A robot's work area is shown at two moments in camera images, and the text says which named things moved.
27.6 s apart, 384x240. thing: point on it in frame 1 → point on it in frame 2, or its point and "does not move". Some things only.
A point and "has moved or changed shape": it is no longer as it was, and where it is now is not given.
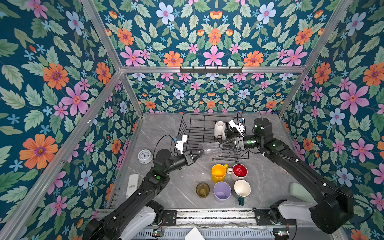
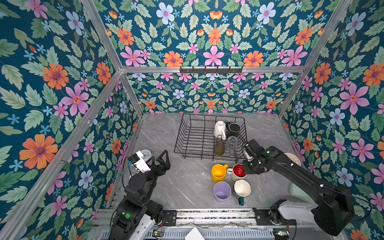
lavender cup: x=222 y=190 does not move
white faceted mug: x=219 y=129 does not move
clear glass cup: x=211 y=150 has moved or changed shape
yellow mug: x=218 y=172 does not move
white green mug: x=242 y=189 does not move
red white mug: x=238 y=172 does not move
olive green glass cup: x=202 y=189 → x=219 y=148
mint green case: x=298 y=190 does not move
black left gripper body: x=187 y=157 → x=155 y=172
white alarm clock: x=145 y=156 does not move
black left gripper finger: x=195 y=158 → x=153 y=162
